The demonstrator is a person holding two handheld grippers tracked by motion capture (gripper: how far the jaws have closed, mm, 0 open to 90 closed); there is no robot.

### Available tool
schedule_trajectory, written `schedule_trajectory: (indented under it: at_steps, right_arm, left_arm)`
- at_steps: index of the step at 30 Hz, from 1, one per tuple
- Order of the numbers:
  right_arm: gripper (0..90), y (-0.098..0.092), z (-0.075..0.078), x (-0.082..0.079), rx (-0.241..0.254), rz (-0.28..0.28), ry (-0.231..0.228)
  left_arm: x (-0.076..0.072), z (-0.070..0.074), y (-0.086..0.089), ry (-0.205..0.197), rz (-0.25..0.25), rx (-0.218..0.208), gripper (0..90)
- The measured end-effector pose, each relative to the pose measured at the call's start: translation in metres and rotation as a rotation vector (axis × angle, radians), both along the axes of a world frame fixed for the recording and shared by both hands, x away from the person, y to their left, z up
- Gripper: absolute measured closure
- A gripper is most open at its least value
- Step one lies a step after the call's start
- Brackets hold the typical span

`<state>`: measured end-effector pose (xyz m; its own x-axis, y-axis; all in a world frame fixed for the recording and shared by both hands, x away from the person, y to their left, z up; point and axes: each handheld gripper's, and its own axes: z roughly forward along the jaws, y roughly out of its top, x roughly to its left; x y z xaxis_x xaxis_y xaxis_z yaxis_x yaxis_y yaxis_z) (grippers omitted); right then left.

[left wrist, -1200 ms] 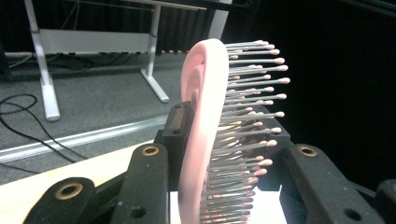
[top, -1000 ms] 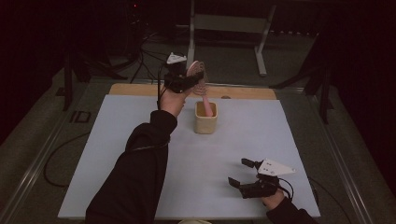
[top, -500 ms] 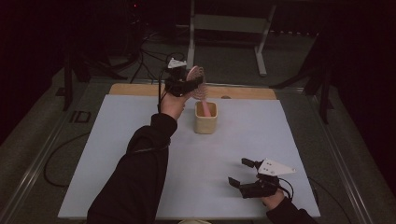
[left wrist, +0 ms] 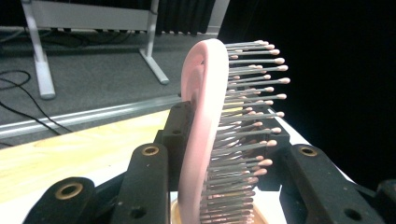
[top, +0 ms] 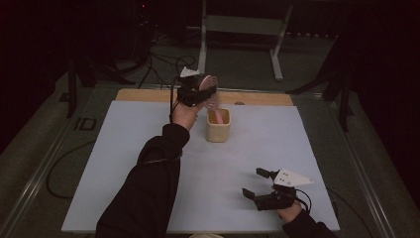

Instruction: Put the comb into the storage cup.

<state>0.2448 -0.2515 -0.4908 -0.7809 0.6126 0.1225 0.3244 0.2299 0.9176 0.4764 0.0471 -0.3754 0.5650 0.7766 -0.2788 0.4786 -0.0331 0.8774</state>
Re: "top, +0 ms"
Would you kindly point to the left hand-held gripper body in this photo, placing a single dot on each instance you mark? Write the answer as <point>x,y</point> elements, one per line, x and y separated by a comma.
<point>191,92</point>

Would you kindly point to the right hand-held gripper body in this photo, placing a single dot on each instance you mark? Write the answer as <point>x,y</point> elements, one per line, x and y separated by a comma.
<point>280,195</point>

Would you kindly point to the pink hairbrush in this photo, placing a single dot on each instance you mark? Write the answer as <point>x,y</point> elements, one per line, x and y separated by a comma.
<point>211,82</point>

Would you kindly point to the beige square cup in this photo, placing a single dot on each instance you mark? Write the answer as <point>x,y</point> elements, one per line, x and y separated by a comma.
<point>218,132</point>

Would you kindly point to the person's right hand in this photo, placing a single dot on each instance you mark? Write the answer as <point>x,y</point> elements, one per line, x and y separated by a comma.
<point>290,213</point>

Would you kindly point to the person's left hand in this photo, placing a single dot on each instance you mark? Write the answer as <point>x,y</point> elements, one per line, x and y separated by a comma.
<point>185,115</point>

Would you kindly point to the pale blue table mat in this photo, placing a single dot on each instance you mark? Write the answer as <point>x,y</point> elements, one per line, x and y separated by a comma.
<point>237,158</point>

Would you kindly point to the wooden table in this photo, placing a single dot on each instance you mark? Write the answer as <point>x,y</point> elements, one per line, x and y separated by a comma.
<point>257,99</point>

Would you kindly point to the white metal stand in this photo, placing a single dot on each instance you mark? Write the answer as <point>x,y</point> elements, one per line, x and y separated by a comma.
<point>244,24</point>

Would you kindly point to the black stand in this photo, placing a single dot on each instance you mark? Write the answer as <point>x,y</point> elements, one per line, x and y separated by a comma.
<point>341,95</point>
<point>74,89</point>

